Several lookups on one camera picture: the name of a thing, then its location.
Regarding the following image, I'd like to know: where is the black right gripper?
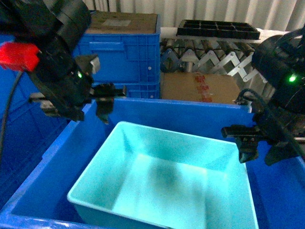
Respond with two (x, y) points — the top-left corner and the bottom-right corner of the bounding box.
(221, 89), (305, 165)

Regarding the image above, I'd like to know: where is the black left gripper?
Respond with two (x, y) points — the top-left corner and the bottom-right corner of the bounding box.
(28, 50), (127, 125)

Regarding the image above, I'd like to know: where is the teal plastic bin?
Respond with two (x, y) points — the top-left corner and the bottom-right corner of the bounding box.
(67, 122), (258, 229)

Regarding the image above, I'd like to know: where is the blue stacked crate behind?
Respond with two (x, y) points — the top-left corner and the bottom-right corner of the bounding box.
(73, 33), (160, 99)

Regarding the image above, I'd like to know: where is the large blue plastic crate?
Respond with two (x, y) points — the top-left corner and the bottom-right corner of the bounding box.
(0, 98), (305, 229)

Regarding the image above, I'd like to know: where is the brown cardboard box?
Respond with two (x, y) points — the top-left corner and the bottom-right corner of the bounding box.
(160, 73), (240, 104)

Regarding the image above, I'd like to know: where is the cardboard sheet on crate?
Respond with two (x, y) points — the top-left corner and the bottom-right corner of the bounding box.
(86, 11), (160, 34)

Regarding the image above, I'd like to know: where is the grey expandable roller conveyor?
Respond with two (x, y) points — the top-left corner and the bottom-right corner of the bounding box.
(160, 39), (262, 83)

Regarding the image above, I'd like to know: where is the red connector block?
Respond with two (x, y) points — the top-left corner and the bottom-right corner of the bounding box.
(0, 42), (40, 72)

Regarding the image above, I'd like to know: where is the black compartment tray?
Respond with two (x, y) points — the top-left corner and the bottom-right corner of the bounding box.
(176, 20), (260, 40)

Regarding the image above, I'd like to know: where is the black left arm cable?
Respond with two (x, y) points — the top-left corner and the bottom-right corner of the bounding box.
(0, 70), (23, 158)

